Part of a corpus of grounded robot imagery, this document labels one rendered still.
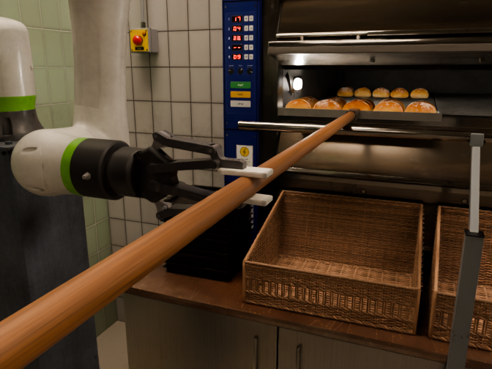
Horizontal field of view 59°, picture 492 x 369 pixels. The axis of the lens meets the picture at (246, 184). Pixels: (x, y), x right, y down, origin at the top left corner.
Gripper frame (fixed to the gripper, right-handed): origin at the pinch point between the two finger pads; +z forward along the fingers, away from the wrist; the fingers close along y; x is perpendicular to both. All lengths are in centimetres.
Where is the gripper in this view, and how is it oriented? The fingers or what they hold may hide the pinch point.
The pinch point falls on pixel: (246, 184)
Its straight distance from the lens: 59.9
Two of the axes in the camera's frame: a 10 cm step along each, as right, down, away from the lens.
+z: 9.3, 1.0, -3.4
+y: -0.1, 9.6, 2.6
